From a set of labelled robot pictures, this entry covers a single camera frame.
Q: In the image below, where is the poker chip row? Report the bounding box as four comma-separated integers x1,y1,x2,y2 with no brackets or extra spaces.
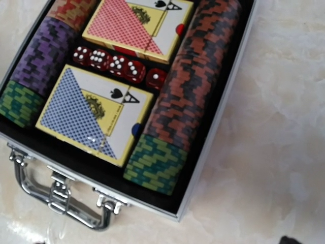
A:
143,1,242,151
10,1,97,97

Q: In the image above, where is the green chip group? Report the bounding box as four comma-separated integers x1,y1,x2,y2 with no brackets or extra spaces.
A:
123,134,188,196

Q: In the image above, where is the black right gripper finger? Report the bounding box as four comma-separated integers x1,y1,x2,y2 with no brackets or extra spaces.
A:
279,236,303,244

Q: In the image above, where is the aluminium poker case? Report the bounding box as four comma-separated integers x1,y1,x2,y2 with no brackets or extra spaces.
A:
1,1,259,231

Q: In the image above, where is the right poker chip row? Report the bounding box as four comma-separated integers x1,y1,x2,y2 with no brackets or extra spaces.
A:
143,1,242,151

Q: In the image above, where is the green chip stack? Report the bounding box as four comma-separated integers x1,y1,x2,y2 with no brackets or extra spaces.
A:
1,80,44,128

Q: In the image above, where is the left poker chip row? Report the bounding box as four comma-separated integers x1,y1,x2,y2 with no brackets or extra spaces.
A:
10,1,97,97

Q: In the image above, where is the red playing card deck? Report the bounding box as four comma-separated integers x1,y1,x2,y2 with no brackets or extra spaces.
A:
82,0,194,64

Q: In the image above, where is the blue playing card deck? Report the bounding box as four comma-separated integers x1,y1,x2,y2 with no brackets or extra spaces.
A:
36,65,154,167

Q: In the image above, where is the red dice row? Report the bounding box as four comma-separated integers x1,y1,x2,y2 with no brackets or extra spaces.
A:
72,46,167,90

